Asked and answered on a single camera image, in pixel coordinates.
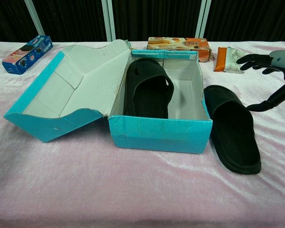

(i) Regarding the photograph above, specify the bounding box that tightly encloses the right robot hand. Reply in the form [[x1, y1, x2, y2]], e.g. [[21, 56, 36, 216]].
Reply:
[[236, 49, 285, 112]]

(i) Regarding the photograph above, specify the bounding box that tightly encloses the black rubber slipper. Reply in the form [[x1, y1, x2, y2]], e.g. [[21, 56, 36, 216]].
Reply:
[[123, 57, 175, 119], [203, 85, 262, 176]]

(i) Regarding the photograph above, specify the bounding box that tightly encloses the orange biscuit box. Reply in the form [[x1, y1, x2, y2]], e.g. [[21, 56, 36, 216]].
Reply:
[[146, 37, 213, 63]]

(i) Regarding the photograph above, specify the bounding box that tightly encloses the teal cardboard shoe box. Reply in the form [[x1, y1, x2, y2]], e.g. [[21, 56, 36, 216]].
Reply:
[[2, 39, 213, 154]]

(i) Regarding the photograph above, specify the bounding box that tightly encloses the blue cookie box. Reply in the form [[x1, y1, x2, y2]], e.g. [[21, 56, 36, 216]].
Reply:
[[1, 35, 54, 76]]

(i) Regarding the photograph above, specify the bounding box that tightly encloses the orange white snack packet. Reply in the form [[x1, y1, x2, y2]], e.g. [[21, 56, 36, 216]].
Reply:
[[213, 46, 247, 74]]

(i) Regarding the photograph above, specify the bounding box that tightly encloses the black curtain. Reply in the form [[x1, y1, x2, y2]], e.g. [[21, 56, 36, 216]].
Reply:
[[0, 0, 285, 43]]

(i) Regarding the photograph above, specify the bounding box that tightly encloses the pink velvet tablecloth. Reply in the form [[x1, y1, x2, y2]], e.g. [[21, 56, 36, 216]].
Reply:
[[0, 40, 285, 228]]

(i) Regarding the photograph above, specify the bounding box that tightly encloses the white aluminium frame post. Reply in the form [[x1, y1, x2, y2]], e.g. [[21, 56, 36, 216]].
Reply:
[[102, 0, 116, 41], [194, 0, 212, 38], [23, 0, 45, 37]]

